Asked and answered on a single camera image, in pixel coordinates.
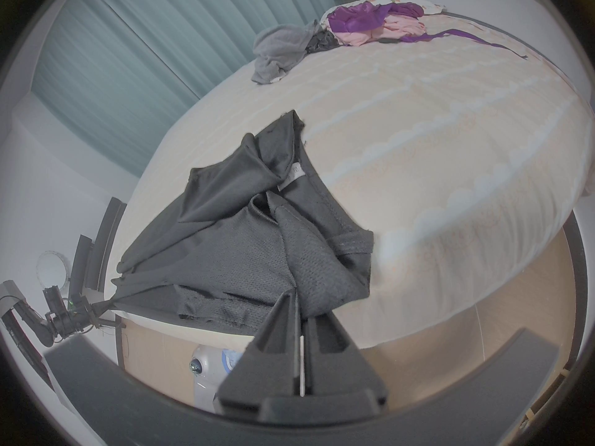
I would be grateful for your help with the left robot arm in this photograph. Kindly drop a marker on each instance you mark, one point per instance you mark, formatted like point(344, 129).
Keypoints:
point(60, 323)

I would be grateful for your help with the pink garment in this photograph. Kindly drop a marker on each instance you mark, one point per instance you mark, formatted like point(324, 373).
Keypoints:
point(399, 26)

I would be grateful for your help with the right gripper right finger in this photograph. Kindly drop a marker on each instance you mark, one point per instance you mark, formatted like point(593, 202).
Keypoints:
point(355, 374)

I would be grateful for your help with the bed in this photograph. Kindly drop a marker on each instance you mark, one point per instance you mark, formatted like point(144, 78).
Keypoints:
point(441, 156)

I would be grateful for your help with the blue-green curtain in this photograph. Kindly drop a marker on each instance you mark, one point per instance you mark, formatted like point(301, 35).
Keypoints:
point(209, 16)
point(102, 100)

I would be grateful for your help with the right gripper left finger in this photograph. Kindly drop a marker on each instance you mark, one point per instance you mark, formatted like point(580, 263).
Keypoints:
point(239, 379)

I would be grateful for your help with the purple satin garment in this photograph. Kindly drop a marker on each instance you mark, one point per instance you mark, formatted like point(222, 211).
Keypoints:
point(353, 19)

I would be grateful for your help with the white printed pillow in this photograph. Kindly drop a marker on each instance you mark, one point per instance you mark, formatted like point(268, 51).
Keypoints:
point(432, 5)

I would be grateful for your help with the black glossy garment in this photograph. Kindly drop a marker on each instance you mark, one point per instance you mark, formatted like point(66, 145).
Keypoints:
point(321, 42)

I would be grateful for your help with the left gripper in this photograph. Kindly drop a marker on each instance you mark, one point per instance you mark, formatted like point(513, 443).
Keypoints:
point(89, 311)

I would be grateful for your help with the black T-shirt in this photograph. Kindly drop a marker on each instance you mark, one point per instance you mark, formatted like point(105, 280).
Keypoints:
point(232, 249)

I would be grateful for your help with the dark grey garment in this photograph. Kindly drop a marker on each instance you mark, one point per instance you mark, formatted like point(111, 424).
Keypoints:
point(386, 41)

